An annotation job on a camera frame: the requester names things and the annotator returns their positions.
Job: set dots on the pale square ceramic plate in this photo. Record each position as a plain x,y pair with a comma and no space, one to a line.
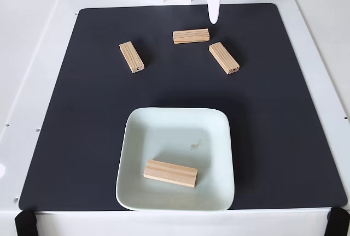
175,137

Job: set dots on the black rubber mat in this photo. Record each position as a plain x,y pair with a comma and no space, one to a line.
82,110

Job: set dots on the striped grain wooden block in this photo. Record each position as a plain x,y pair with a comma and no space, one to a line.
224,58

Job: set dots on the smooth light wooden block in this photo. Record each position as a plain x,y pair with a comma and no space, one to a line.
170,173

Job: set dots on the wooden block with dark lines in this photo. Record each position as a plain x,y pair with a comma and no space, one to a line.
191,36

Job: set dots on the striped block with knot end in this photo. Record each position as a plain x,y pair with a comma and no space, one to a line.
131,56

